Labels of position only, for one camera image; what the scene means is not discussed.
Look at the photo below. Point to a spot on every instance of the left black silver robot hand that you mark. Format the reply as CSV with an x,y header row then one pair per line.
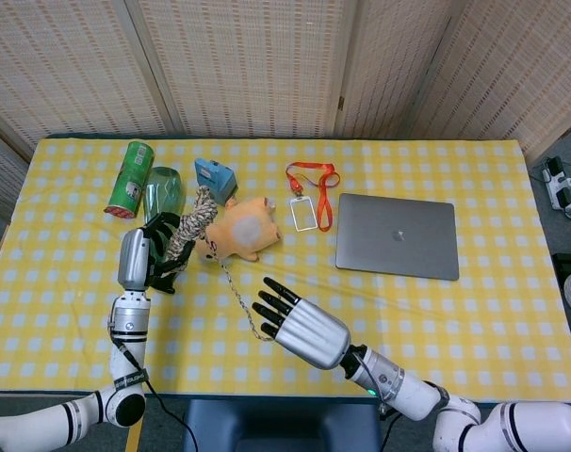
x,y
134,259

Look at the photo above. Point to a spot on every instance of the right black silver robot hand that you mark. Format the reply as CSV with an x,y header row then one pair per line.
x,y
314,334

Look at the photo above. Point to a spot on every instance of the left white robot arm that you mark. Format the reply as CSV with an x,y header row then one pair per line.
x,y
125,358

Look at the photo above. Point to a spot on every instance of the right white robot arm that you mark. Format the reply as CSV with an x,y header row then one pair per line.
x,y
408,388

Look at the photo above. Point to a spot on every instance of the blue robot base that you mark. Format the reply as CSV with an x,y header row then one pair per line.
x,y
281,428

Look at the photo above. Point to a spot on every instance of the green transparent spray bottle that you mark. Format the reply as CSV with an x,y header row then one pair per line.
x,y
165,188

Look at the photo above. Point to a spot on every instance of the green cylindrical snack can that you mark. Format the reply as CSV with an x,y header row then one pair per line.
x,y
131,181

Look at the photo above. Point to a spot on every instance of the blue cardboard box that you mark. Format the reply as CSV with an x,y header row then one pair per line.
x,y
215,179

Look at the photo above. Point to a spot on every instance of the yellow plush animal toy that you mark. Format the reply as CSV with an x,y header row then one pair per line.
x,y
248,230

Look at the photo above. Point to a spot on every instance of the grey closed laptop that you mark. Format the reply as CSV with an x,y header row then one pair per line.
x,y
398,235

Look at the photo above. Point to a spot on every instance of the yellow white checked tablecloth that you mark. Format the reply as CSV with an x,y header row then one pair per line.
x,y
455,339

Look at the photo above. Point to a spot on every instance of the yellow floor tape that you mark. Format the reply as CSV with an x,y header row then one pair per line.
x,y
134,440

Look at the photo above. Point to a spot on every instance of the woven folding screen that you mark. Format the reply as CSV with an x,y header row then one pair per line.
x,y
248,66

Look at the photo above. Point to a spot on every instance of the black floor mat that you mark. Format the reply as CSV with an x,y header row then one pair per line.
x,y
561,266

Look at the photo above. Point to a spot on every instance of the white power strip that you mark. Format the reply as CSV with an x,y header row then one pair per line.
x,y
556,186

